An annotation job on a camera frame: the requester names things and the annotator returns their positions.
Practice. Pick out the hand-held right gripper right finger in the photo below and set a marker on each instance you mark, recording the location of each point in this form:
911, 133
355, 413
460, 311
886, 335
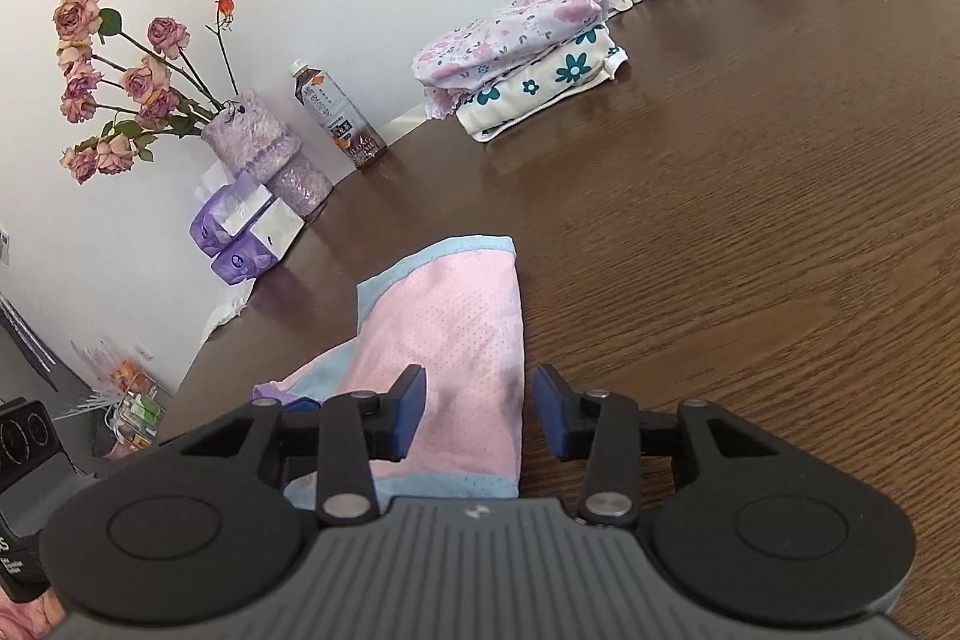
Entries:
551, 411

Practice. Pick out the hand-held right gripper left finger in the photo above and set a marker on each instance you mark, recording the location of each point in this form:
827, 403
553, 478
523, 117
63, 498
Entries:
410, 411

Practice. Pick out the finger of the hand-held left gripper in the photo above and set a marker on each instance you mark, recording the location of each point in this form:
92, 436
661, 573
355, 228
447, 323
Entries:
301, 405

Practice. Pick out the pink blue mesh garment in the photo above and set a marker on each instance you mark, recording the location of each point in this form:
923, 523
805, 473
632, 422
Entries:
450, 325

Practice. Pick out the crumpled white tissue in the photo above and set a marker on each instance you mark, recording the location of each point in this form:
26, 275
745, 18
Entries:
225, 314

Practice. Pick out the purple tissue pack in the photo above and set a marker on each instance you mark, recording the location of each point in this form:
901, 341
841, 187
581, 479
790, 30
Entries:
217, 220
251, 254

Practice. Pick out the pink floral fabric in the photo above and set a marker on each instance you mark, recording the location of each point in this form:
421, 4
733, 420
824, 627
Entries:
26, 621

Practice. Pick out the purple textured vase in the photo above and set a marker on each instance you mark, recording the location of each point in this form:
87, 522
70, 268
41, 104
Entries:
262, 149

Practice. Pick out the brown tea bottle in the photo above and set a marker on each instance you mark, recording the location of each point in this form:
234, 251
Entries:
334, 111

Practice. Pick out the folded white teal-flower cloth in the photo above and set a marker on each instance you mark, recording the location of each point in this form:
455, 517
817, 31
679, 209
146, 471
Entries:
547, 78

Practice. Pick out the dried pink roses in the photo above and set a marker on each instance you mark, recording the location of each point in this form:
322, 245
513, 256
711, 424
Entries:
139, 81

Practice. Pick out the folded pink floral cloth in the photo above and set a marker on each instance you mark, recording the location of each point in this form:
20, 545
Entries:
517, 29

